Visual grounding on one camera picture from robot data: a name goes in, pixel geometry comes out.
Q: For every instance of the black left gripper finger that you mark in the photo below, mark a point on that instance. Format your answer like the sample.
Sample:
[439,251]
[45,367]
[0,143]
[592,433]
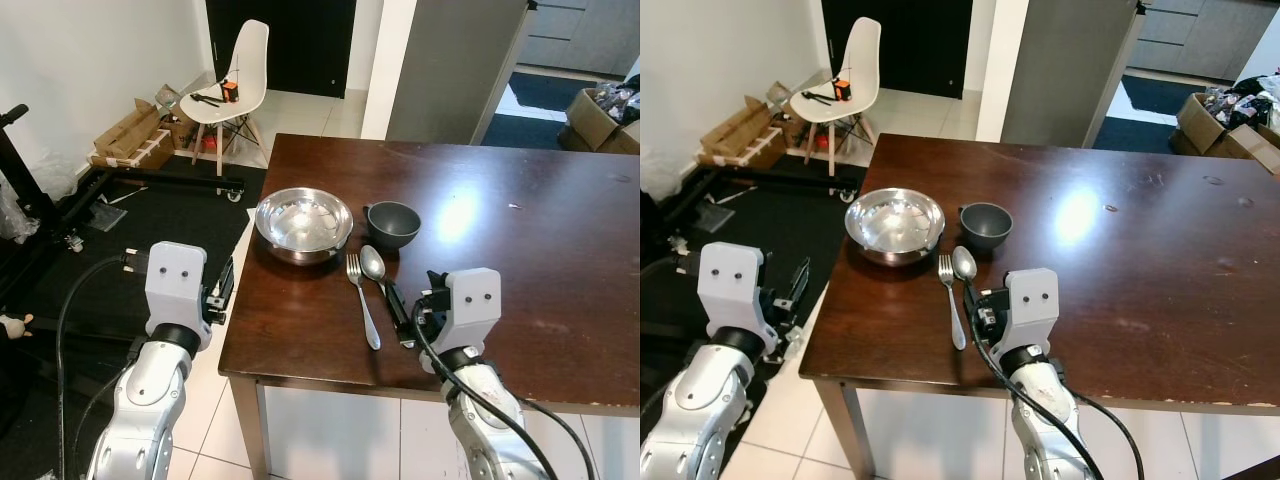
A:
[800,282]
[227,278]

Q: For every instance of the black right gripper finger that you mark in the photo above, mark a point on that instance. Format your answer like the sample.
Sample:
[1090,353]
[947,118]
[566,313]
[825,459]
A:
[970,298]
[400,315]

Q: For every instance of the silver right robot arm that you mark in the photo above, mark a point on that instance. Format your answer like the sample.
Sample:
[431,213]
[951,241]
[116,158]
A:
[1045,420]
[485,420]

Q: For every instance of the silver metal fork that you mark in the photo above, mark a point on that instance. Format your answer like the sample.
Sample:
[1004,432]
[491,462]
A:
[364,305]
[953,305]

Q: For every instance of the silver metal spoon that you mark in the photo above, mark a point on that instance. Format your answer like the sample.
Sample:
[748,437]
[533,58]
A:
[372,262]
[964,263]

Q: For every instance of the black floor mat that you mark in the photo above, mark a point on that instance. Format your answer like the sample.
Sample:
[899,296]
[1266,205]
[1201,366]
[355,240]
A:
[780,230]
[170,225]

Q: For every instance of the small dark grey bowl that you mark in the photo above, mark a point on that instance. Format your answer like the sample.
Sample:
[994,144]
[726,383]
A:
[393,225]
[986,226]

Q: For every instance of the large stainless steel bowl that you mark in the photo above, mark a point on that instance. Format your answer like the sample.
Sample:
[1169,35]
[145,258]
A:
[895,225]
[303,225]

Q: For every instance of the black metal wheeled stand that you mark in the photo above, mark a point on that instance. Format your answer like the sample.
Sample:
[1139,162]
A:
[160,182]
[780,183]

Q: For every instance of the dark brown wooden table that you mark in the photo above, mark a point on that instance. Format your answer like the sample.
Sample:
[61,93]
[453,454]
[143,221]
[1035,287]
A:
[540,260]
[1150,270]

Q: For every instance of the brown flattened cardboard boxes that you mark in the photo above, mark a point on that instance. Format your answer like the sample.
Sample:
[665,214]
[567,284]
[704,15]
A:
[735,132]
[130,135]

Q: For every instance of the clear plastic bag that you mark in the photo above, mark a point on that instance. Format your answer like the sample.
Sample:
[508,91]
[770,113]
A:
[15,215]
[660,175]

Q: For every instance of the black tool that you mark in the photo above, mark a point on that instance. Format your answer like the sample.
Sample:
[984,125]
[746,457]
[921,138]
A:
[818,96]
[207,98]

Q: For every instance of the small orange and black device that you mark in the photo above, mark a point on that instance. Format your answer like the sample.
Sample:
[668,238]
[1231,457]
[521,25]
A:
[842,90]
[230,92]

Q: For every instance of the small white toy figure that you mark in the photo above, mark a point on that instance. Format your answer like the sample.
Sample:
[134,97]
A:
[12,323]

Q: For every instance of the white chair with wooden legs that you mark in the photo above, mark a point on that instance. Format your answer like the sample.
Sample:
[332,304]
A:
[245,70]
[858,68]

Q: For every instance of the dark door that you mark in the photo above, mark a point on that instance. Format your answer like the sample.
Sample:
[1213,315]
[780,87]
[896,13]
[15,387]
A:
[290,45]
[905,45]

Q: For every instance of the grey partition panel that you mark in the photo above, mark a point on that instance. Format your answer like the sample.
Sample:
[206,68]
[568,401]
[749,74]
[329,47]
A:
[1065,70]
[450,70]

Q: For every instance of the dark blue floor mat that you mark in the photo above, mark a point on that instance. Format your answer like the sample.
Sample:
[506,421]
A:
[1150,100]
[535,95]

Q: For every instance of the cardboard box full of clutter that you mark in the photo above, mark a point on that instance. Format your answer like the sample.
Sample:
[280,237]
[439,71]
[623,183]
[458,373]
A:
[590,125]
[1215,135]

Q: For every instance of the grey cabinet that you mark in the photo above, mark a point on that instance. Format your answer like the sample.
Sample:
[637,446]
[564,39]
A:
[1200,35]
[590,35]

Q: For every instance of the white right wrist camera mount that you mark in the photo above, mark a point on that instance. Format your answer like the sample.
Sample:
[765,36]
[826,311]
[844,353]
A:
[1032,305]
[472,305]

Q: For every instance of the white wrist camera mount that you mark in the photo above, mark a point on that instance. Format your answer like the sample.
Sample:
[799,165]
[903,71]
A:
[1032,305]
[472,305]
[730,285]
[175,280]

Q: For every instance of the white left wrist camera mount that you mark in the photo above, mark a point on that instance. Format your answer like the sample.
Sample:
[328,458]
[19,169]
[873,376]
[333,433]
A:
[175,280]
[730,285]

